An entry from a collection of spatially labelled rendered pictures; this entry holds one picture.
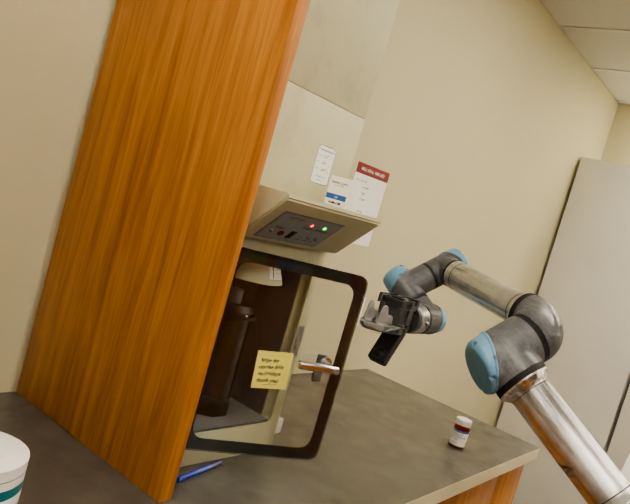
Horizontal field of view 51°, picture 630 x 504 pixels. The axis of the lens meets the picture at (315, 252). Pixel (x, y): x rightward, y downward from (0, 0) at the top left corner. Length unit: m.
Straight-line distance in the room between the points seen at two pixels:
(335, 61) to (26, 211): 0.70
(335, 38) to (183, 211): 0.46
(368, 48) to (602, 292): 2.88
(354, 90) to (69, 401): 0.86
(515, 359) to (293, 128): 0.63
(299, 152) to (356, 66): 0.23
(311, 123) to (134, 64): 0.37
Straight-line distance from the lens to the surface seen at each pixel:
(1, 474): 0.93
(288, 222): 1.23
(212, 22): 1.27
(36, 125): 1.47
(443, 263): 1.75
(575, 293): 4.13
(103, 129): 1.43
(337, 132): 1.41
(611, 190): 4.16
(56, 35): 1.48
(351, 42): 1.41
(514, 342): 1.42
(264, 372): 1.32
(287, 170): 1.31
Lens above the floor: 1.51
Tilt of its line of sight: 4 degrees down
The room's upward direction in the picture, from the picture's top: 16 degrees clockwise
